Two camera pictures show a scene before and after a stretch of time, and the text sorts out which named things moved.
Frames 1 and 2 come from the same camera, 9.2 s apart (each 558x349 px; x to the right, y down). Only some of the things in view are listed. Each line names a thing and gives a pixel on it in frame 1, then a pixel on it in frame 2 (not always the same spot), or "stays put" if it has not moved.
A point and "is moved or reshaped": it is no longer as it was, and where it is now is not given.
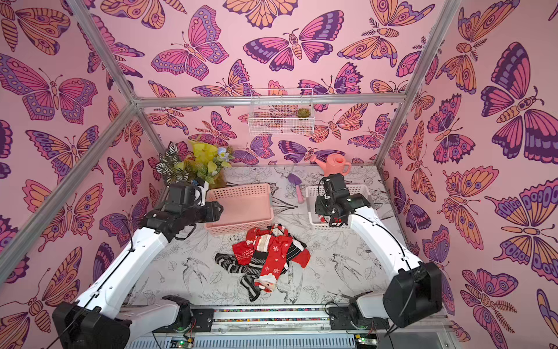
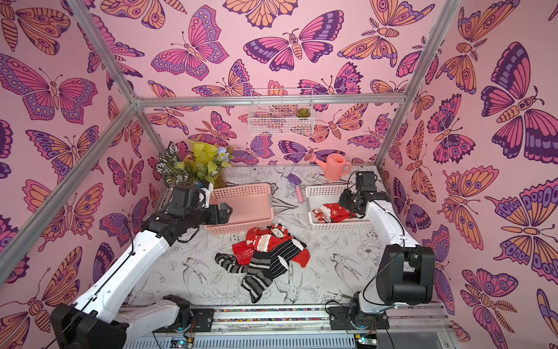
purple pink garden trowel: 296,179 stays put
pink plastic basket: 245,207 stays put
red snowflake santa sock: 273,262 is moved or reshaped
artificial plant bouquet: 204,162 stays put
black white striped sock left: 229,263 stays put
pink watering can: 333,163 stays put
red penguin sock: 337,222 is moved or reshaped
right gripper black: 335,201 → 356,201
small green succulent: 303,113 stays put
